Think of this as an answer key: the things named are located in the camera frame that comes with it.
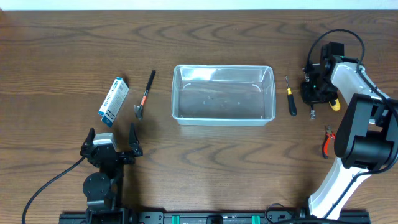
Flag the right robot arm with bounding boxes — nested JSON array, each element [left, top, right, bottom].
[[300, 42, 397, 220]]

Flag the left black cable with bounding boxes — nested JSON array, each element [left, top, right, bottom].
[[21, 155, 88, 224]]

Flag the silver combination wrench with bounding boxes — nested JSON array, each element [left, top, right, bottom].
[[310, 105, 316, 119]]

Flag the black mounting rail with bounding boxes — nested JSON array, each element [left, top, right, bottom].
[[58, 210, 371, 224]]

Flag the small black handled hammer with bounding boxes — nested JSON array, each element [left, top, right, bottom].
[[134, 70, 156, 120]]

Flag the red handled pliers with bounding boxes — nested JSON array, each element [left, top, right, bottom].
[[322, 125, 335, 159]]

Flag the blue white screwdriver box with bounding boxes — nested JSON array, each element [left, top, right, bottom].
[[98, 77, 129, 128]]

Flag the slim black yellow screwdriver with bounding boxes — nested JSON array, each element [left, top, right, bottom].
[[285, 76, 297, 116]]

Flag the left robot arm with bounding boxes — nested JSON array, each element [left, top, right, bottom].
[[80, 123, 143, 223]]

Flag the stubby yellow black screwdriver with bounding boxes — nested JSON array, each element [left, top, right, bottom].
[[329, 99, 341, 111]]

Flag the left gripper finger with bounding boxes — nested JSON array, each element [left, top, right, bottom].
[[128, 123, 140, 152], [82, 128, 95, 147]]

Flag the clear plastic storage container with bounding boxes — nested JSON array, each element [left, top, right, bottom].
[[171, 65, 276, 126]]

